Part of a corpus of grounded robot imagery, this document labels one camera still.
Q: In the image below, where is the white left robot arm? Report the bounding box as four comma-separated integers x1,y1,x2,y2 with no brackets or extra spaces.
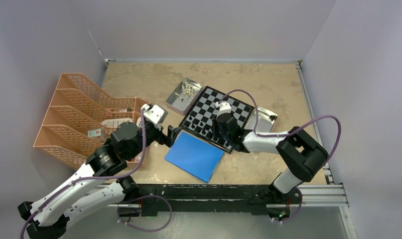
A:
18,121,181,239

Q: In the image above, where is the blue mat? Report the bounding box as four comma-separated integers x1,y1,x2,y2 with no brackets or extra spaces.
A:
164,132,224,183

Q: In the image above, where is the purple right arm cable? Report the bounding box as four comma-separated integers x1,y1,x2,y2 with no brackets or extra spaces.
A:
217,89,342,185

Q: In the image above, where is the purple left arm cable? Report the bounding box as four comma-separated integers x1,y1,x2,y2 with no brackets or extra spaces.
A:
19,109,147,239

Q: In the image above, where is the peach mesh file rack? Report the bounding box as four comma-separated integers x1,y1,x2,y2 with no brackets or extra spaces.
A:
33,73,134,169

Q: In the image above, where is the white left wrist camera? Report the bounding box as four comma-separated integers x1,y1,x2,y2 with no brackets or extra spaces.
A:
141,104,168,130

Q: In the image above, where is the white chess pieces pile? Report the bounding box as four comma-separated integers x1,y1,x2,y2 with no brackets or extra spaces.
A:
181,83,198,99

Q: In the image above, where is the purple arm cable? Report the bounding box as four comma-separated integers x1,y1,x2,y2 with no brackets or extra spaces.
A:
19,109,147,239
217,89,342,185

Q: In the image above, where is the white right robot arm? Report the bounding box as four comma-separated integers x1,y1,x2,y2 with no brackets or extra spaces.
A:
213,113,329,203

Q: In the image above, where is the black white chessboard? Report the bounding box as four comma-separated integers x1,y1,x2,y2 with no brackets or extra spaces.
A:
179,86,254,153

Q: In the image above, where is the pink tin with white pieces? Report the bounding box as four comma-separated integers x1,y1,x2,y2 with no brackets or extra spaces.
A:
165,77,204,116

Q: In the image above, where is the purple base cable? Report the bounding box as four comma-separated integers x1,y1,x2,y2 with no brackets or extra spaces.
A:
116,194,174,232

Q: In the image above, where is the peach desk organizer tray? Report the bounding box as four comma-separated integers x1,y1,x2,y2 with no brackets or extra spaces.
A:
102,97,152,169

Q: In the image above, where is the yellow tin with black pieces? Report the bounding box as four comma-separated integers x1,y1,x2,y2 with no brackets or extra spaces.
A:
245,106,278,132

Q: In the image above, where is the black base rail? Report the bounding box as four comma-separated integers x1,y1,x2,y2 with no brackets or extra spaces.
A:
123,184,302,219

